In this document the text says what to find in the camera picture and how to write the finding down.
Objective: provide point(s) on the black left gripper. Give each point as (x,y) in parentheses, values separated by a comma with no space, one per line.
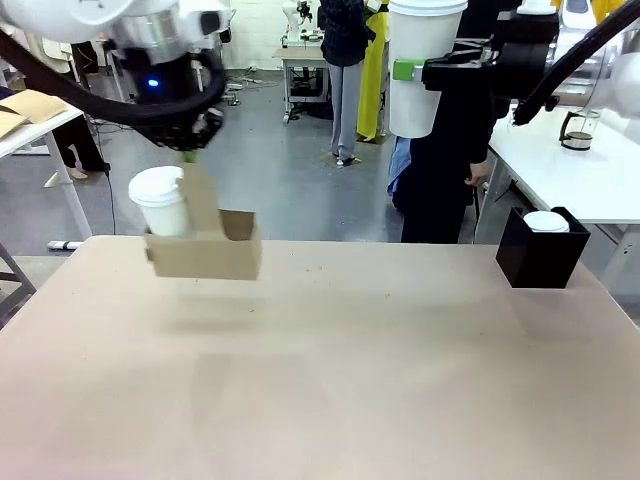
(150,85)

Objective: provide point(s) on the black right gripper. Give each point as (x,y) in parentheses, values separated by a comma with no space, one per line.
(522,67)

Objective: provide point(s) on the white lidded paper cup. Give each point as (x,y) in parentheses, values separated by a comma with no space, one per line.
(160,205)
(425,60)

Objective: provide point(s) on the brown cardboard cup carrier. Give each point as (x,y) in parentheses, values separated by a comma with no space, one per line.
(210,250)

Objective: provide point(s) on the glass french press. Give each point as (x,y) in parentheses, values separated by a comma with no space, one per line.
(579,131)

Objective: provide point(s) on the person left forearm black sleeve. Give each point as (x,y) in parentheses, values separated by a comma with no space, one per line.
(492,130)

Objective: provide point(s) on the white cup lid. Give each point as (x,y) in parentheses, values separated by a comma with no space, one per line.
(546,221)

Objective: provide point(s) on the person left hand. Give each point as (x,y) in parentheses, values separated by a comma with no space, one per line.
(480,175)

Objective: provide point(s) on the person in yellow coat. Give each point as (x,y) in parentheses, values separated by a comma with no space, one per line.
(372,75)

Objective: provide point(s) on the bystander in grey trousers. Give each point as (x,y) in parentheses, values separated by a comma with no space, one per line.
(345,75)

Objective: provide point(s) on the blue cloth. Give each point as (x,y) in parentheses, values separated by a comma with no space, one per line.
(400,170)

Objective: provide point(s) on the bystander in black trousers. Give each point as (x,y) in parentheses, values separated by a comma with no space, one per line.
(75,145)

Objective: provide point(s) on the person torso black hoodie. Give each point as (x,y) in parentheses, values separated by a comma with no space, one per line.
(445,190)

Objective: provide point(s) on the white background workbench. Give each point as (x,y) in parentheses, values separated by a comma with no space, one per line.
(302,75)

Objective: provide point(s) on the large brown cardboard sheet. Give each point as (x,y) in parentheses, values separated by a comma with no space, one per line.
(35,106)

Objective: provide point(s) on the white side table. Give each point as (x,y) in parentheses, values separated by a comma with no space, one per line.
(30,135)

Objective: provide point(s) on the white work table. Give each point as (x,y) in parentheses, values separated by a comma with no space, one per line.
(575,175)

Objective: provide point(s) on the small brown cardboard sheet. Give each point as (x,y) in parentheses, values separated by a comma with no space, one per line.
(10,125)

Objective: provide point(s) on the black square box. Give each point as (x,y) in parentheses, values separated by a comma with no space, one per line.
(540,255)

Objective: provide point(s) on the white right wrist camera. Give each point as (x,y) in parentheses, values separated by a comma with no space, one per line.
(536,6)

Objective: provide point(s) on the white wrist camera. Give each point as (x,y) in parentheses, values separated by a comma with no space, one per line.
(536,6)
(215,20)

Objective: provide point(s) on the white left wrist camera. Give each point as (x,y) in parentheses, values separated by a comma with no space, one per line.
(215,20)

